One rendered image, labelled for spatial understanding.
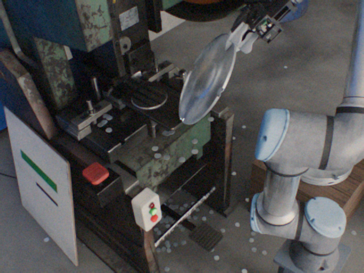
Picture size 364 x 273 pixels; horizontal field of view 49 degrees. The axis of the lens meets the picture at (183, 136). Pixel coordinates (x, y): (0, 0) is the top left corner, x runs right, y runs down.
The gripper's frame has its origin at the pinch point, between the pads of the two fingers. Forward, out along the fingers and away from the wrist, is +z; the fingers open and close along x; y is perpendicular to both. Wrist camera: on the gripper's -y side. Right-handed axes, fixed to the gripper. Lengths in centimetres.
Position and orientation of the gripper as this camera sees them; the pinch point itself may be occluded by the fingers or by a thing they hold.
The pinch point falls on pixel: (229, 46)
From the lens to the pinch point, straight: 115.4
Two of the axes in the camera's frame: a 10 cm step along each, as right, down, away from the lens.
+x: 7.3, 4.0, 5.5
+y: 1.6, 6.8, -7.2
